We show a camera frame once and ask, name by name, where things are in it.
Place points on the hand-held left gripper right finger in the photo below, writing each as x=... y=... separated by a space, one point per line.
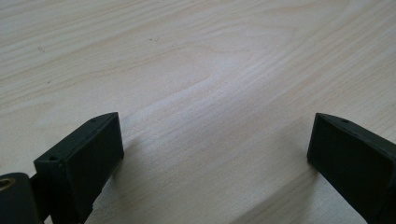
x=351 y=161

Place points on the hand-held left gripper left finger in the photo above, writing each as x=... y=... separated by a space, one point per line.
x=81 y=161

